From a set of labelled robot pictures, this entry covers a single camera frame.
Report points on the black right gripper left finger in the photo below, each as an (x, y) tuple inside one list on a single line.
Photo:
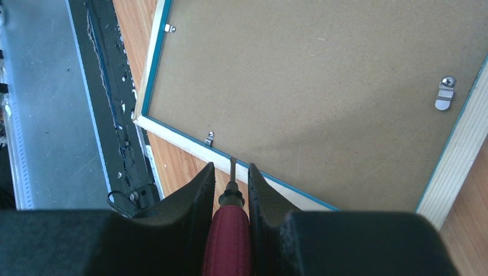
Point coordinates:
[(165, 239)]

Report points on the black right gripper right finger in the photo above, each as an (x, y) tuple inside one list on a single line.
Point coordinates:
[(290, 241)]

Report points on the red black screwdriver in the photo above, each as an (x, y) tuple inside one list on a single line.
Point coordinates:
[(228, 249)]

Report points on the wooden photo frame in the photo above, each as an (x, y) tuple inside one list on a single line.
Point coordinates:
[(332, 100)]

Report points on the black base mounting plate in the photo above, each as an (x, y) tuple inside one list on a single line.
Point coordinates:
[(112, 96)]

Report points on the metal retaining clip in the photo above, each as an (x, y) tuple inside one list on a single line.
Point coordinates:
[(446, 93), (209, 139), (170, 28)]

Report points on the white slotted cable duct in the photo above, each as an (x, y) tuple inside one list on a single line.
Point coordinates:
[(18, 161)]

